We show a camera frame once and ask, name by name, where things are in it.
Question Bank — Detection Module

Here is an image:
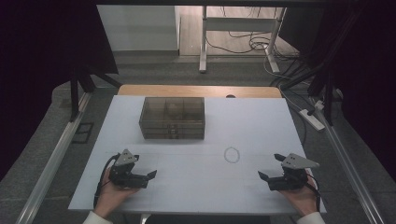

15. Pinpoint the white desk frame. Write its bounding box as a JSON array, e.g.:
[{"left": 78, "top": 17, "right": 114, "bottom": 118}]
[{"left": 199, "top": 5, "right": 288, "bottom": 75}]

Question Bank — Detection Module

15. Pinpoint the hand-held gripper black cable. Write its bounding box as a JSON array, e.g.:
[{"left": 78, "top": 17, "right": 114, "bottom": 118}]
[
  {"left": 92, "top": 152, "right": 121, "bottom": 209},
  {"left": 304, "top": 173, "right": 321, "bottom": 213}
]

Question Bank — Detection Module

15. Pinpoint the white power strip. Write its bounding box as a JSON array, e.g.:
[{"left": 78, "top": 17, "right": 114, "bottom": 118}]
[{"left": 298, "top": 108, "right": 326, "bottom": 132}]

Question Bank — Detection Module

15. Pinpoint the person's left hand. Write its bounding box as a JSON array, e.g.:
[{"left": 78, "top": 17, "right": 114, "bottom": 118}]
[{"left": 92, "top": 168, "right": 140, "bottom": 218}]

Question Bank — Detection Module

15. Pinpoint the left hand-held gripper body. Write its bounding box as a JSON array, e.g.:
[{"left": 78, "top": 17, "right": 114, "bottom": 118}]
[{"left": 107, "top": 148, "right": 149, "bottom": 189}]

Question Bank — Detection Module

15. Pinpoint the aluminium rail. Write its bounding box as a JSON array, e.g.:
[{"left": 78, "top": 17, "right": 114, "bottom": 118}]
[
  {"left": 309, "top": 96, "right": 386, "bottom": 224},
  {"left": 15, "top": 91, "right": 92, "bottom": 224}
]

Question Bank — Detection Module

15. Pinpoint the brown transparent drawer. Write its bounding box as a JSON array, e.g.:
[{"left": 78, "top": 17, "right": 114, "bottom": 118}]
[
  {"left": 141, "top": 130, "right": 205, "bottom": 140},
  {"left": 139, "top": 121, "right": 205, "bottom": 132}
]

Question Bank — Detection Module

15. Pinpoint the white foam board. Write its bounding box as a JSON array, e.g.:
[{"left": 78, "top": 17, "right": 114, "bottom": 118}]
[{"left": 67, "top": 94, "right": 327, "bottom": 217}]

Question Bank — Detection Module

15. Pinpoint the left hand-held gripper black cable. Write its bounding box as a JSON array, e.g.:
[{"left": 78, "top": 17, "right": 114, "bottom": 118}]
[{"left": 92, "top": 152, "right": 121, "bottom": 209}]

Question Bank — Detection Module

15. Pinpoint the tangle of floor cables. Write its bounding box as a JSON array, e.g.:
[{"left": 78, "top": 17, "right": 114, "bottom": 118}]
[{"left": 205, "top": 6, "right": 312, "bottom": 91}]

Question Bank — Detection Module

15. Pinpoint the pale round item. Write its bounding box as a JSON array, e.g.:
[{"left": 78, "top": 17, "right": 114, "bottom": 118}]
[{"left": 166, "top": 102, "right": 184, "bottom": 119}]

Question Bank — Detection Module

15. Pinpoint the brown transparent drawer box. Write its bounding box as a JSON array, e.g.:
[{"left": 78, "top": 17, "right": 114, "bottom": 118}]
[{"left": 138, "top": 96, "right": 206, "bottom": 140}]

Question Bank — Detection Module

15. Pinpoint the wooden table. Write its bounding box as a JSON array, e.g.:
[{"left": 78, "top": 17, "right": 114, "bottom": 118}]
[{"left": 117, "top": 84, "right": 283, "bottom": 99}]

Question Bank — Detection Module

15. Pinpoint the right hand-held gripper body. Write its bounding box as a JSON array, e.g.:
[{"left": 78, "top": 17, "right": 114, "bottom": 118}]
[{"left": 268, "top": 152, "right": 320, "bottom": 191}]

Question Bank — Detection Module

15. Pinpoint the black metal stand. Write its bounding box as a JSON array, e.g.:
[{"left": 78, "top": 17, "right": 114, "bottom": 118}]
[
  {"left": 279, "top": 6, "right": 368, "bottom": 127},
  {"left": 69, "top": 63, "right": 123, "bottom": 123}
]

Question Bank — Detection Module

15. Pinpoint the right hand-held gripper black cable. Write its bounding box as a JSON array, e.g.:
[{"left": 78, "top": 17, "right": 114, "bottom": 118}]
[{"left": 304, "top": 173, "right": 321, "bottom": 213}]

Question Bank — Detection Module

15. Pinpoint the person's right hand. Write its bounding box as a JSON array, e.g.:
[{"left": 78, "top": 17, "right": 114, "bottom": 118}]
[{"left": 279, "top": 175, "right": 318, "bottom": 217}]

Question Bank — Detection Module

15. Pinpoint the white cabinet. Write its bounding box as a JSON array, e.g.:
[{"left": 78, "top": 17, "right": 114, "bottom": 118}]
[{"left": 96, "top": 4, "right": 181, "bottom": 58}]

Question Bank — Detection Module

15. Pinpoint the dark curtain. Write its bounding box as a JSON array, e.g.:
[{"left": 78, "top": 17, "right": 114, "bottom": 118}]
[
  {"left": 279, "top": 0, "right": 396, "bottom": 183},
  {"left": 0, "top": 0, "right": 120, "bottom": 181}
]

